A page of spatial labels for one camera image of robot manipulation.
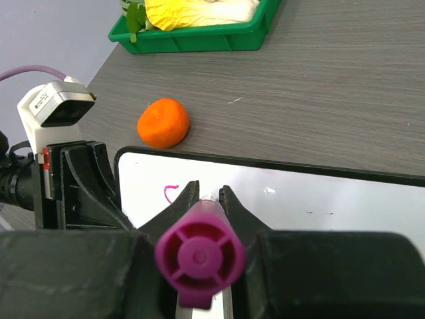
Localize green plastic vegetable tray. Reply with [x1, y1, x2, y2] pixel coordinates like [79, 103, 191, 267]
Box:
[108, 1, 286, 54]

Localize green long vegetable stalks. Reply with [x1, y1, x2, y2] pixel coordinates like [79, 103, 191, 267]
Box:
[120, 0, 147, 43]

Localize small white whiteboard black frame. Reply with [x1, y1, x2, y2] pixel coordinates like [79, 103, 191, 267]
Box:
[114, 146, 425, 319]

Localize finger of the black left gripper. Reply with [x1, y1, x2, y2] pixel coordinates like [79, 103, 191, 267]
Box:
[58, 142, 134, 230]

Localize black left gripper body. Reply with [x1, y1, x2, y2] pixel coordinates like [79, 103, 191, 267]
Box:
[1, 142, 63, 229]

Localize white marker with magenta cap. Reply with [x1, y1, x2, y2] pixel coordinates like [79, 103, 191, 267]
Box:
[155, 195, 247, 310]

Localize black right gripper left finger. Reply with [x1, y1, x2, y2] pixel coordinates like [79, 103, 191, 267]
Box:
[1, 181, 199, 318]

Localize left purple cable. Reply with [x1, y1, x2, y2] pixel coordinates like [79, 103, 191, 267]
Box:
[0, 65, 67, 83]

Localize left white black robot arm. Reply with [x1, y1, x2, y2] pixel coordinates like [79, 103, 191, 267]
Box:
[1, 134, 134, 230]

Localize yellow white napa cabbage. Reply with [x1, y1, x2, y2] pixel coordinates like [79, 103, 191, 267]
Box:
[145, 0, 260, 31]

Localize orange mandarin fruit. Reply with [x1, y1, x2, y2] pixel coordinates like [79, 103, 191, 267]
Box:
[137, 98, 190, 149]

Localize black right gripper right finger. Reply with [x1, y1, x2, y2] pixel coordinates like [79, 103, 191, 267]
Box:
[219, 186, 424, 318]

